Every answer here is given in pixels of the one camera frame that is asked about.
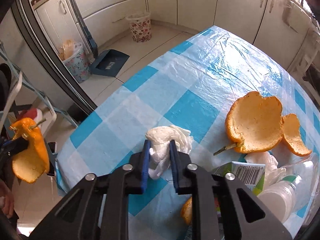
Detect orange peel with stem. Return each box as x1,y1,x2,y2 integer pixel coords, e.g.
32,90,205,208
10,118,50,184

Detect white refrigerator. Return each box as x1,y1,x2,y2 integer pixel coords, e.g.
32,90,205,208
1,0,97,115

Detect small orange peel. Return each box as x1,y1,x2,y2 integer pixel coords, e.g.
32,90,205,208
283,113,312,157

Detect white tissue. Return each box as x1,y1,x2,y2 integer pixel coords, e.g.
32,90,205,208
245,152,286,189
145,125,194,180

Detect clear plastic bottle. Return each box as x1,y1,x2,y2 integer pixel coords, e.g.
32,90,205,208
258,153,319,223

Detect white lower cabinets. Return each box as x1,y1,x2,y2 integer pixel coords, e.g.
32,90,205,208
33,0,319,69

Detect floral lined trash bin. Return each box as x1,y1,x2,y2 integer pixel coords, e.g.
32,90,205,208
59,40,91,83

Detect large orange peel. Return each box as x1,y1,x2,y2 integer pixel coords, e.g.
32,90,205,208
213,92,283,155

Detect broom handle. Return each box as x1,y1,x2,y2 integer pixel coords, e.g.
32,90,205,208
69,0,94,54

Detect green white carton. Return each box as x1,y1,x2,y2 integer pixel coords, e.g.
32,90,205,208
213,161,265,196

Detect orange peel piece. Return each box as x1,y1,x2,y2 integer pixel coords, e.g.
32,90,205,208
180,197,192,225

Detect white tissue under peel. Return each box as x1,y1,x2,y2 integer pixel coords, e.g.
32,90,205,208
245,152,286,189

